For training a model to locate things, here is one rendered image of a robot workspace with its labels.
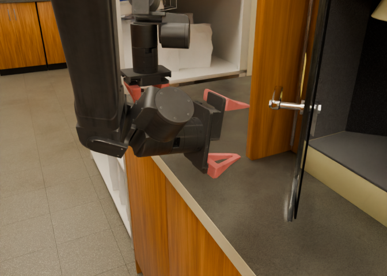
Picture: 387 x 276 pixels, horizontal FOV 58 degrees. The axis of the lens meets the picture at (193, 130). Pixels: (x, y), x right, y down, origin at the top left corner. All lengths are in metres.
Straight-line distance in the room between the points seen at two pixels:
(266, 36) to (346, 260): 0.48
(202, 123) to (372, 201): 0.41
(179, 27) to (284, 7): 0.25
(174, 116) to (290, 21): 0.48
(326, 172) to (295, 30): 0.34
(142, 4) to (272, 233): 0.52
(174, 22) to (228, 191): 0.39
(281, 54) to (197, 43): 0.97
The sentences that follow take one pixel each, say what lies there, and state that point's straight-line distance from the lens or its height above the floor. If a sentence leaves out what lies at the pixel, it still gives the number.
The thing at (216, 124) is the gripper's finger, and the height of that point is 1.18.
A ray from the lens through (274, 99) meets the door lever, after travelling 0.59.
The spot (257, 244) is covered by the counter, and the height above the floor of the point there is 0.94.
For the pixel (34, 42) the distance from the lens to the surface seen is 5.38.
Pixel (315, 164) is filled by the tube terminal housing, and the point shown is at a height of 0.97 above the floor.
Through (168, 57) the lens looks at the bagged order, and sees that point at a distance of 1.73.
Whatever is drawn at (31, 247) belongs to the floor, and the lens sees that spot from 2.21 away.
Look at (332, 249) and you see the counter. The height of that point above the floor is 0.94.
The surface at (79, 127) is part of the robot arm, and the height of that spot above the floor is 1.21.
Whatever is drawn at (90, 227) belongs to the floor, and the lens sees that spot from 2.23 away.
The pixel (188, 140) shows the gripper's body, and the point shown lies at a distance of 0.55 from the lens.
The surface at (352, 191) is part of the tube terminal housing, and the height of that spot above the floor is 0.97.
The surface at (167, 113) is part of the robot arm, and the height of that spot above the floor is 1.23.
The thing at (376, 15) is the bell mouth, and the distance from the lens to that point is 0.76.
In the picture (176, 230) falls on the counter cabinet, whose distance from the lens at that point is 1.08.
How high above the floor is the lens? 1.41
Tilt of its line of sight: 26 degrees down
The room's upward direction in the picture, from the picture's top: straight up
